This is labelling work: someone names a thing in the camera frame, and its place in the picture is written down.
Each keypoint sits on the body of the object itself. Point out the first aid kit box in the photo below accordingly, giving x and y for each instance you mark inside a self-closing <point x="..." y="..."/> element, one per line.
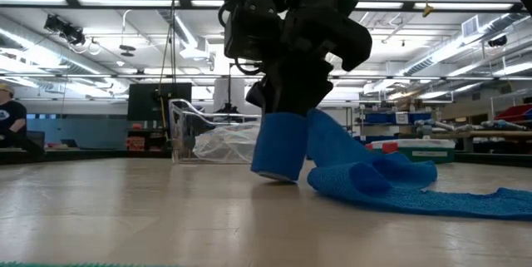
<point x="415" y="152"/>

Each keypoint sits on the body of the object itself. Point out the blue elastic bandage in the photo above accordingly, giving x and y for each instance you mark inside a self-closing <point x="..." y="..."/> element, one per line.
<point x="282" y="146"/>

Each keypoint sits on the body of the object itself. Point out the orange boxes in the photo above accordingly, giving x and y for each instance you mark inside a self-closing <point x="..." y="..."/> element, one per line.
<point x="135" y="142"/>

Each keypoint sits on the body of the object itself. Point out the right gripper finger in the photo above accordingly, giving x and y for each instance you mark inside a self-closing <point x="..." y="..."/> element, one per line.
<point x="258" y="94"/>
<point x="297" y="88"/>

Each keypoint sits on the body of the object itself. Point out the red shelf bin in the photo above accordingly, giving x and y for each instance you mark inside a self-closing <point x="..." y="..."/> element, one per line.
<point x="515" y="113"/>

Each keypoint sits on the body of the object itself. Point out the clear zipper plastic bag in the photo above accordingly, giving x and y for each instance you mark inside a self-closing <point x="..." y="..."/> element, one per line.
<point x="224" y="146"/>

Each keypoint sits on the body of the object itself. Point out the person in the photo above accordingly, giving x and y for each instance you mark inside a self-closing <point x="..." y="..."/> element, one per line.
<point x="10" y="121"/>

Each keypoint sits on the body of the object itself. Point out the black background stand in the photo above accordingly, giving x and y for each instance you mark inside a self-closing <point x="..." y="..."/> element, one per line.
<point x="229" y="88"/>

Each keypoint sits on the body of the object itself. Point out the blue shelf bins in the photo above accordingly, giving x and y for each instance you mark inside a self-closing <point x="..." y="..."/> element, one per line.
<point x="382" y="117"/>

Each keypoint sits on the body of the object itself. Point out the yellow hanging tag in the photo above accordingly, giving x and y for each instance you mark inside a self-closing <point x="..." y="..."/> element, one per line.
<point x="427" y="10"/>

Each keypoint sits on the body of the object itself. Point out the clear plastic bin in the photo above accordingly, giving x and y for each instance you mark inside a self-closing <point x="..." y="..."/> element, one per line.
<point x="183" y="134"/>

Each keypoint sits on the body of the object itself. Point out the black ceiling-mounted camera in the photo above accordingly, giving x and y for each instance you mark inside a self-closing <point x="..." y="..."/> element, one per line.
<point x="66" y="30"/>

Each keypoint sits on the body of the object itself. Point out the black ceiling-mounted device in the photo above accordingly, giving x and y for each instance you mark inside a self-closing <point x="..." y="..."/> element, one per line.
<point x="497" y="41"/>

